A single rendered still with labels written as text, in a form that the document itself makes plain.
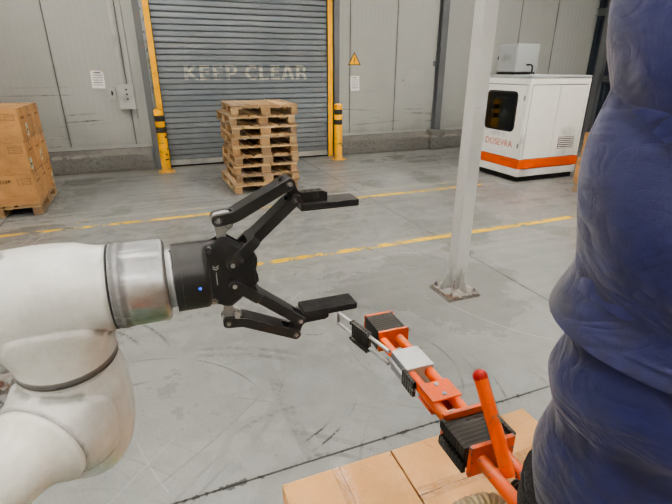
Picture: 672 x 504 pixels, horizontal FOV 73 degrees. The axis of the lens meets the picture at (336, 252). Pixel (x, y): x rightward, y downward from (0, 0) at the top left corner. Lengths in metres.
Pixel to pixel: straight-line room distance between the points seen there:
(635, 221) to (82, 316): 0.47
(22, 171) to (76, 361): 6.61
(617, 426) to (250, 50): 9.41
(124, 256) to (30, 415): 0.18
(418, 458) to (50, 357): 1.42
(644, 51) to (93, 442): 0.59
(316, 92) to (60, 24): 4.63
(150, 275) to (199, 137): 9.09
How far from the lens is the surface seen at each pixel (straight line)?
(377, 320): 1.06
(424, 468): 1.73
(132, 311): 0.49
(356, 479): 1.68
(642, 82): 0.39
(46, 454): 0.56
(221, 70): 9.52
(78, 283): 0.49
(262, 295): 0.53
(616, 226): 0.38
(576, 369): 0.47
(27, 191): 7.16
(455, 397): 0.89
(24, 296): 0.49
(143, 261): 0.49
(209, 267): 0.51
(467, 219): 3.83
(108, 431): 0.59
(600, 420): 0.45
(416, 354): 0.97
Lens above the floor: 1.81
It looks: 22 degrees down
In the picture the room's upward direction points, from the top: straight up
